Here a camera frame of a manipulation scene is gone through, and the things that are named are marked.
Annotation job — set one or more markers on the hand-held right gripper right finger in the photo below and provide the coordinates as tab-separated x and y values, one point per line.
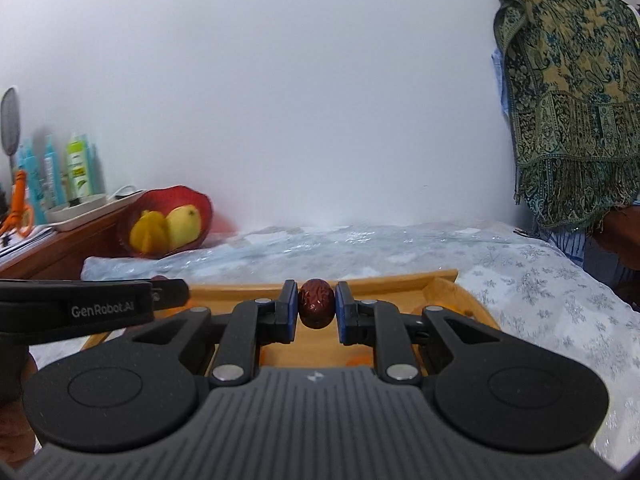
344	312

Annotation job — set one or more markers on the stack of papers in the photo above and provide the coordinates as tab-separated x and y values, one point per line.
25	245

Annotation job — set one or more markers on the red fruit bowl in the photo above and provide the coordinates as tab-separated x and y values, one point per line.
200	205

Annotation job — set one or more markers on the orange scissors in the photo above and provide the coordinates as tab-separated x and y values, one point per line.
20	210

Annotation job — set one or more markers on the grey hand mirror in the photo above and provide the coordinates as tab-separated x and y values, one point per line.
10	125

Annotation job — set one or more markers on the sheer snowflake cloth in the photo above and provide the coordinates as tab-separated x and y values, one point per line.
525	285

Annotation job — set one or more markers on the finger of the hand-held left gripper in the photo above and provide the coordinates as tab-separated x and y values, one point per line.
172	294

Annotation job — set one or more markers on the wooden cabinet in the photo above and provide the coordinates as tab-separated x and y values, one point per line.
65	252

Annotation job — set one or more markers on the red date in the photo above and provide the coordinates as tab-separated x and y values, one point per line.
316	304

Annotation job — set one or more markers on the green patterned scarf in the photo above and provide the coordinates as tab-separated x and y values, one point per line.
575	85

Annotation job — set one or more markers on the wooden bamboo tray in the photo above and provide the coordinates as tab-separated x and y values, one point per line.
395	284

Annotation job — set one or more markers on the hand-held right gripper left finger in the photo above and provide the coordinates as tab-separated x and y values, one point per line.
289	312

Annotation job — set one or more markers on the yellow starfruit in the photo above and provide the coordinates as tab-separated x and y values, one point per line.
149	234

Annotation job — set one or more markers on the person's left forearm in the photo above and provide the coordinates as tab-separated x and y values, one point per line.
12	410

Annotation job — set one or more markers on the yellow mango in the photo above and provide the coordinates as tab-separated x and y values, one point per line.
184	225

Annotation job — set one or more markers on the white rectangular tray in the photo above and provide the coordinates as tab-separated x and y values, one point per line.
80	215

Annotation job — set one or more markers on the dark wooden furniture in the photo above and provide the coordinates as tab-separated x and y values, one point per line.
622	250

